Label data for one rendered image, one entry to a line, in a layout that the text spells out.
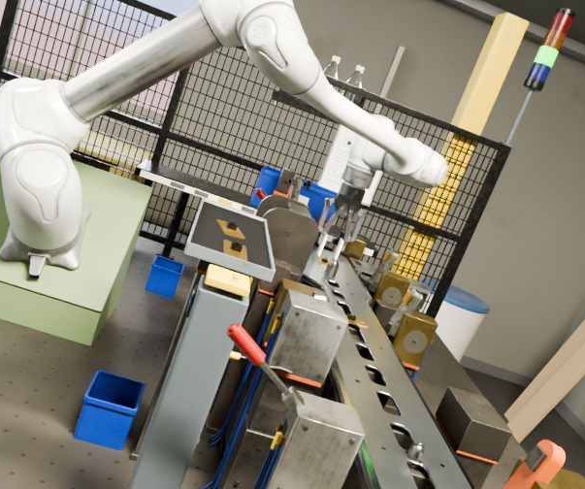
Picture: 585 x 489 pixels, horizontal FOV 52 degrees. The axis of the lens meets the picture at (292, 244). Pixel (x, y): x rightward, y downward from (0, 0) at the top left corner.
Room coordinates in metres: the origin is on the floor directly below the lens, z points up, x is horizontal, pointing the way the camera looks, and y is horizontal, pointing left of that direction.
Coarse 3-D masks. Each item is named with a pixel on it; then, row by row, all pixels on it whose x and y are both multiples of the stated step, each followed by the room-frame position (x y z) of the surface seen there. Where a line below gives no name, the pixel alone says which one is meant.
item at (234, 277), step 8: (208, 272) 0.77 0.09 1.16; (216, 272) 0.78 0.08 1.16; (224, 272) 0.80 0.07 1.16; (232, 272) 0.81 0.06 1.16; (208, 280) 0.75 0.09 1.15; (216, 280) 0.75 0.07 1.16; (224, 280) 0.76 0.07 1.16; (232, 280) 0.77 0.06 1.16; (240, 280) 0.78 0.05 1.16; (248, 280) 0.80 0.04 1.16; (216, 288) 0.78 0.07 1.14; (224, 288) 0.76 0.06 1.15; (232, 288) 0.76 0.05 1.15; (240, 288) 0.76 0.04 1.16; (248, 288) 0.77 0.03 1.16
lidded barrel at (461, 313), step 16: (432, 288) 3.97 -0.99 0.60; (448, 304) 3.88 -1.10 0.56; (464, 304) 3.87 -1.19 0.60; (480, 304) 4.05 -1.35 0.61; (448, 320) 3.88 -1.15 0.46; (464, 320) 3.88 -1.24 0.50; (480, 320) 3.97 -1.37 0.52; (448, 336) 3.88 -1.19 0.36; (464, 336) 3.91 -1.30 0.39; (464, 352) 4.00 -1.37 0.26
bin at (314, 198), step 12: (264, 168) 2.17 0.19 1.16; (264, 180) 2.12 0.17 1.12; (276, 180) 2.12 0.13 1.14; (300, 192) 2.12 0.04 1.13; (312, 192) 2.12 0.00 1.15; (324, 192) 2.28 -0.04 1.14; (336, 192) 2.28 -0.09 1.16; (252, 204) 2.12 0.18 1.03; (312, 204) 2.12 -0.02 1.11; (324, 204) 2.12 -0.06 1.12; (312, 216) 2.12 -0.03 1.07
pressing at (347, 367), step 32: (320, 256) 1.85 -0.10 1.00; (320, 288) 1.51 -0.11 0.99; (352, 288) 1.61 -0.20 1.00; (352, 352) 1.12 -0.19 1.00; (384, 352) 1.19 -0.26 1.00; (352, 384) 0.97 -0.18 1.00; (384, 416) 0.90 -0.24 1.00; (416, 416) 0.94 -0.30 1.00; (448, 448) 0.87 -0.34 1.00; (384, 480) 0.71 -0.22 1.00; (448, 480) 0.77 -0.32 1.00
